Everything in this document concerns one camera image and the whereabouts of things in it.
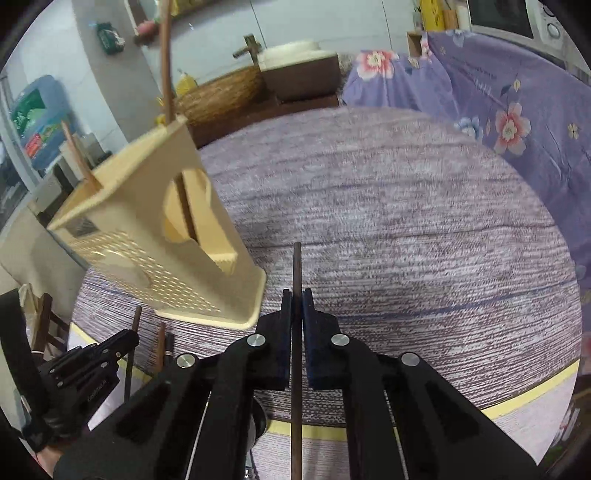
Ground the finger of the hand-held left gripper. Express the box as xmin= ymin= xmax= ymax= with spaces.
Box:
xmin=82 ymin=330 xmax=140 ymax=366

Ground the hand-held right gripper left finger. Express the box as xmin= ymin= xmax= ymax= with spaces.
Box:
xmin=53 ymin=290 xmax=293 ymax=480

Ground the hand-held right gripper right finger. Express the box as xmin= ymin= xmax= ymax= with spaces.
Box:
xmin=302 ymin=288 xmax=541 ymax=480

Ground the beige plastic utensil holder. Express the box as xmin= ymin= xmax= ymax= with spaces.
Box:
xmin=46 ymin=115 xmax=267 ymax=330

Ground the wooden chair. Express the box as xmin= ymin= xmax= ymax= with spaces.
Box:
xmin=18 ymin=282 xmax=73 ymax=359

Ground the dark wooden counter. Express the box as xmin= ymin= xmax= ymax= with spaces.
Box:
xmin=189 ymin=95 xmax=343 ymax=149

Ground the blue water bottle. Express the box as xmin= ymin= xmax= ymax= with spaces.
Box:
xmin=9 ymin=76 xmax=70 ymax=178

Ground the purple floral cloth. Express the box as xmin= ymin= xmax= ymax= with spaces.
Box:
xmin=342 ymin=30 xmax=591 ymax=319

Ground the woven basket sink basin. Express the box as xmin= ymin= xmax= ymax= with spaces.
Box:
xmin=175 ymin=65 xmax=265 ymax=128

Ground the yellow soap bottle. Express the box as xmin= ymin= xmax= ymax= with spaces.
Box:
xmin=175 ymin=69 xmax=199 ymax=99

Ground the brown and white rice cooker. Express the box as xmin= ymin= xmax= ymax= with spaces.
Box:
xmin=256 ymin=41 xmax=343 ymax=101

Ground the bronze faucet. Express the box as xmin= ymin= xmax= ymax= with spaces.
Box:
xmin=233 ymin=33 xmax=262 ymax=61

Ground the green packet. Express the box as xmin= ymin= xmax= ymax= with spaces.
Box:
xmin=95 ymin=22 xmax=126 ymax=55

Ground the yellow packet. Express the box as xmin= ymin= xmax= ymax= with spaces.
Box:
xmin=422 ymin=0 xmax=447 ymax=31

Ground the white microwave oven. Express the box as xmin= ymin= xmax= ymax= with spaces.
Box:
xmin=468 ymin=0 xmax=567 ymax=59

